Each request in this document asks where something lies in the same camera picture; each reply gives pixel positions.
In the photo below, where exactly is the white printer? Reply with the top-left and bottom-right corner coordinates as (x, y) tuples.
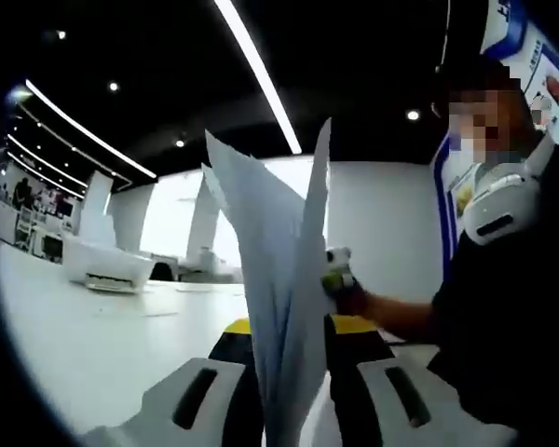
(61, 231), (156, 295)

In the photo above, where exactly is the worn white chest device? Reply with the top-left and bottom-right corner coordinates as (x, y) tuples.
(458, 131), (556, 243)

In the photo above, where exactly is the person's right hand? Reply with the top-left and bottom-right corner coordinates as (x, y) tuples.
(335, 281), (377, 318)

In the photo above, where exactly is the white table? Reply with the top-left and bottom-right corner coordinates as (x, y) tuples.
(0, 241), (443, 437)

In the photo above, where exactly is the white office chair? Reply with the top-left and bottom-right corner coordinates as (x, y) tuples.
(14, 207), (34, 248)

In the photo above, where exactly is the long ceiling light strip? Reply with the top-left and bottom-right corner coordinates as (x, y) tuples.
(212, 0), (303, 155)

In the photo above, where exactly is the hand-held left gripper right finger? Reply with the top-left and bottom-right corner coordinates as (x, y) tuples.
(323, 314), (454, 447)

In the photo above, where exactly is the black office chair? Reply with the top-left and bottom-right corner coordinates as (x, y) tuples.
(149, 262), (174, 282)

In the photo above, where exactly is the operator in black shirt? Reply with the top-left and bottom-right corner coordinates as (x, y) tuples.
(427, 139), (559, 432)

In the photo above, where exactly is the bright window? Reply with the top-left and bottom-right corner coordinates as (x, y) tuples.
(213, 157), (330, 276)
(139, 169), (206, 257)

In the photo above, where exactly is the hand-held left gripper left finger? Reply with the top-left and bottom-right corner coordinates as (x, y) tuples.
(142, 318), (266, 447)

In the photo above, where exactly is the stack of white printing papers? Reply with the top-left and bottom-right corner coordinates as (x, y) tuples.
(199, 115), (335, 447)

